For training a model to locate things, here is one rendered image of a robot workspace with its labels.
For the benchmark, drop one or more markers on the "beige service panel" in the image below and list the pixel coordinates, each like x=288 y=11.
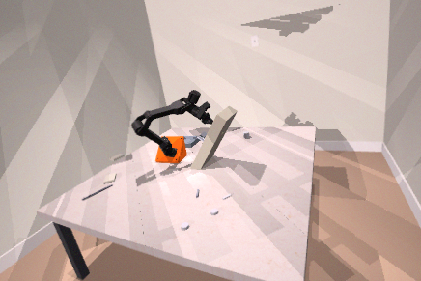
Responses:
x=216 y=133

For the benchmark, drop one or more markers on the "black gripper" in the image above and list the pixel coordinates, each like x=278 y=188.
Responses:
x=201 y=114

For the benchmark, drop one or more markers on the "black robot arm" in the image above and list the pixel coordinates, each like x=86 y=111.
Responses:
x=177 y=108

